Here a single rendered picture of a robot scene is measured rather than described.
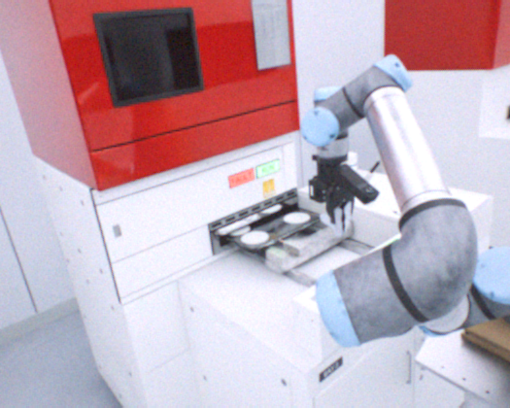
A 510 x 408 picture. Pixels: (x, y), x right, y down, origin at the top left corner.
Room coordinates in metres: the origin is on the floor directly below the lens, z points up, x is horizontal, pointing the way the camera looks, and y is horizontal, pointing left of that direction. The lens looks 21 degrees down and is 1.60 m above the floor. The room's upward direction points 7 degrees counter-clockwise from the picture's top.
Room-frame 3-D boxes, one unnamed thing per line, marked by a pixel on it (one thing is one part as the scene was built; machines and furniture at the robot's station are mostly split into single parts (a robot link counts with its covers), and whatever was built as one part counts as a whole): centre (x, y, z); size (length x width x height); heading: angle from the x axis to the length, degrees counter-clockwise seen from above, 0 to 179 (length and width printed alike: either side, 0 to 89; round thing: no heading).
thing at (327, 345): (1.03, -0.32, 0.89); 0.55 x 0.09 x 0.14; 127
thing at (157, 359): (1.70, 0.33, 0.41); 0.82 x 0.71 x 0.82; 127
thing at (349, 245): (1.41, -0.31, 0.84); 0.50 x 0.02 x 0.03; 37
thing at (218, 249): (1.52, -0.02, 0.89); 0.44 x 0.02 x 0.10; 127
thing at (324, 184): (0.97, -0.20, 1.25); 0.09 x 0.08 x 0.12; 37
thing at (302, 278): (1.25, -0.10, 0.84); 0.50 x 0.02 x 0.03; 37
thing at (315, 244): (1.34, -0.20, 0.87); 0.36 x 0.08 x 0.03; 127
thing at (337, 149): (0.96, -0.20, 1.33); 0.08 x 0.08 x 0.05
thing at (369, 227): (1.52, -0.53, 0.89); 0.62 x 0.35 x 0.14; 37
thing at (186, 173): (1.43, 0.13, 1.02); 0.82 x 0.03 x 0.40; 127
